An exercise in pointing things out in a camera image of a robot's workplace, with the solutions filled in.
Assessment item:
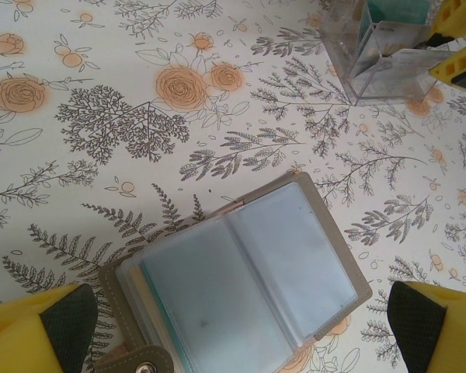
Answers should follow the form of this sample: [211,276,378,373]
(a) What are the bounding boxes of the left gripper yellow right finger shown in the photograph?
[388,280,451,373]

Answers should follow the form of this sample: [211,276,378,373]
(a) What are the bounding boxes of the white grey printed card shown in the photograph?
[374,21,450,78]

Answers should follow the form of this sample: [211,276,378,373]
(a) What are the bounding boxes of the gold orange card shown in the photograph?
[129,266,155,310]

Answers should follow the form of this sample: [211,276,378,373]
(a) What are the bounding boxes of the clear acrylic card stand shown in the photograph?
[319,0,454,106]

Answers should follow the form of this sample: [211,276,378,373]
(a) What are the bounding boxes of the teal AION chip card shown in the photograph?
[141,259,179,353]

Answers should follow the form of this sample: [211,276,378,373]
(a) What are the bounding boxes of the teal card with black stripe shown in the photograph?
[356,0,433,47]

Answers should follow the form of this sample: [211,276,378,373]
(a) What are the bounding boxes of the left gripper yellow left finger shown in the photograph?
[0,282,99,373]

